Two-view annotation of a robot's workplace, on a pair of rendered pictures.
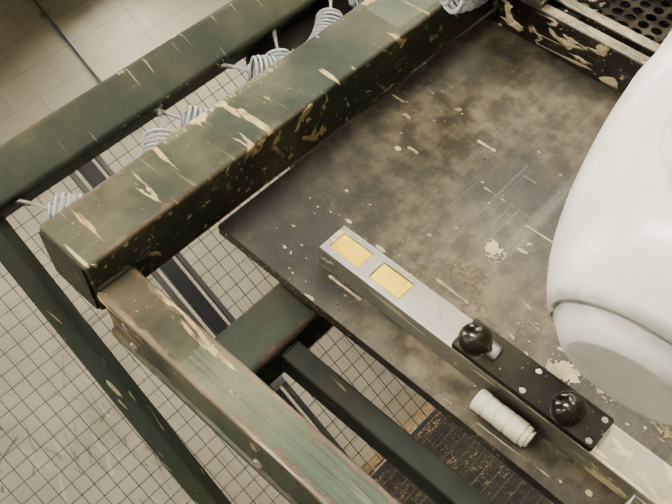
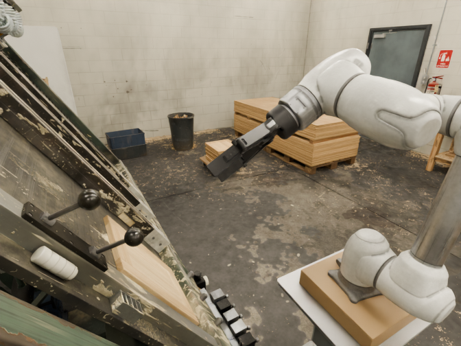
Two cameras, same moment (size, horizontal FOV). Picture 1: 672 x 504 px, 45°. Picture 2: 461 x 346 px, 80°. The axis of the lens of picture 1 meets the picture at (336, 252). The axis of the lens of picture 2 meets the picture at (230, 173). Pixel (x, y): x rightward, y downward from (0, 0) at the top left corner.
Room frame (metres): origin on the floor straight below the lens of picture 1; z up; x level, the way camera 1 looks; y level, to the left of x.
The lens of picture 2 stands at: (0.66, 0.38, 1.79)
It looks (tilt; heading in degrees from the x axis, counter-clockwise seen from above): 24 degrees down; 266
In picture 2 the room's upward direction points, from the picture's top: straight up
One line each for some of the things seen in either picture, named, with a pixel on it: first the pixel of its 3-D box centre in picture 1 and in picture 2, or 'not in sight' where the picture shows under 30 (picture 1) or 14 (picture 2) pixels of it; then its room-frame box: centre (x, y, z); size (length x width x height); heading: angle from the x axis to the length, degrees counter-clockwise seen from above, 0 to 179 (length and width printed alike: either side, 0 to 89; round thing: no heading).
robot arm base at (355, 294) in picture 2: not in sight; (354, 274); (0.04, -0.52, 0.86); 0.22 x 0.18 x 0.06; 104
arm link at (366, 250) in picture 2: not in sight; (366, 255); (0.03, -0.49, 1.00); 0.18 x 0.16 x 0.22; 117
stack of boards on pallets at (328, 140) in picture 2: not in sight; (287, 128); (-0.81, -4.73, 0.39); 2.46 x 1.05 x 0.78; 114
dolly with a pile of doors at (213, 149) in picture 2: not in sight; (220, 156); (0.53, -3.79, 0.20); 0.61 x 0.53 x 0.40; 114
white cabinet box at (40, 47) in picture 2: not in sight; (53, 106); (2.99, -3.88, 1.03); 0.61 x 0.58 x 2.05; 114
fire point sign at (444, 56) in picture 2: not in sight; (444, 58); (-3.20, -4.28, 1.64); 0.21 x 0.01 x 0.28; 114
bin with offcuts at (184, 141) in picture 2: not in sight; (182, 131); (1.24, -4.89, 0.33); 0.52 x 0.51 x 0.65; 114
